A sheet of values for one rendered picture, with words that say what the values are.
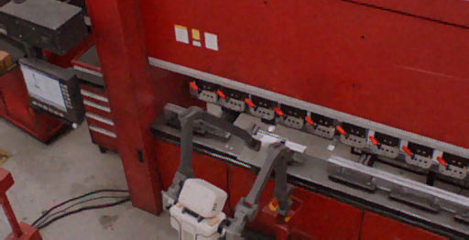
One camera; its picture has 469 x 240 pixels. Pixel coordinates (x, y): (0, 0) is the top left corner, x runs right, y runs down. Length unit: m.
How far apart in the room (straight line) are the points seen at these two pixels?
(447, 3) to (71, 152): 3.70
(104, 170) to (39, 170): 0.59
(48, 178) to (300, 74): 2.71
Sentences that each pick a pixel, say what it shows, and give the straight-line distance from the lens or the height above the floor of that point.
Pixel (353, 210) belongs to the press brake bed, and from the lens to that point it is 4.19.
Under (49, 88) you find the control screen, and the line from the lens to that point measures 4.17.
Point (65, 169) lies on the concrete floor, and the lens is 5.73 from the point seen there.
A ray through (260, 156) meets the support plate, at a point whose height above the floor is 1.00.
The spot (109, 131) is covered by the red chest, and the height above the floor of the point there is 0.35.
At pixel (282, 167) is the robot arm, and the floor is 1.31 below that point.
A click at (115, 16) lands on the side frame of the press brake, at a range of 3.99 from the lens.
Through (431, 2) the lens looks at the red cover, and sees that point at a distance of 3.24.
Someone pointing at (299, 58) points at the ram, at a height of 1.71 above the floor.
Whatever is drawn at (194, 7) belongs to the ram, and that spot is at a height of 1.88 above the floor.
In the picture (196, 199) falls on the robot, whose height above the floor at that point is 1.34.
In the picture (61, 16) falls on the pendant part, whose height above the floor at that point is 1.95.
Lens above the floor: 3.91
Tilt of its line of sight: 41 degrees down
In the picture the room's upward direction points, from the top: 6 degrees counter-clockwise
